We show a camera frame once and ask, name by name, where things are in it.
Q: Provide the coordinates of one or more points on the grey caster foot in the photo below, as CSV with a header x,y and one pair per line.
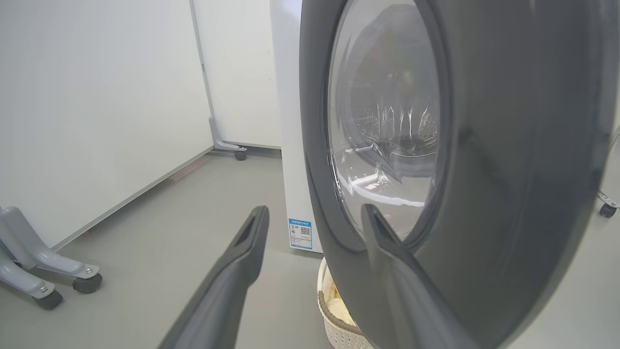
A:
x,y
29,286
53,264
607,208
227,145

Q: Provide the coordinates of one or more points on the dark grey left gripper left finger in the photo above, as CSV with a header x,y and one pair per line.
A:
x,y
227,291

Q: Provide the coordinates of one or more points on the white partition panel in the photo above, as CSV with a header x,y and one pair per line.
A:
x,y
97,97
242,72

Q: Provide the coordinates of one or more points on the grey washing machine door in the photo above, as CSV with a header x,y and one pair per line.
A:
x,y
508,145

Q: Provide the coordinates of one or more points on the blue energy label sticker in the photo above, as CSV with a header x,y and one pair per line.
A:
x,y
300,235

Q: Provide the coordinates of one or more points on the white front-load washing machine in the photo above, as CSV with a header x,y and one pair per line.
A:
x,y
293,145

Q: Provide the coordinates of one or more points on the cream perforated laundry basket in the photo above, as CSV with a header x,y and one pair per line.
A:
x,y
339,337

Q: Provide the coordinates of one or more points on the stainless steel washing machine drum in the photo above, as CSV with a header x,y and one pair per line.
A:
x,y
387,126

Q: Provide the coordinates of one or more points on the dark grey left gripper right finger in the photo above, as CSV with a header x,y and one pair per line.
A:
x,y
402,300

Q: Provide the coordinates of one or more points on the cream garment with blue cuffs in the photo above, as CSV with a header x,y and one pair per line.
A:
x,y
341,310

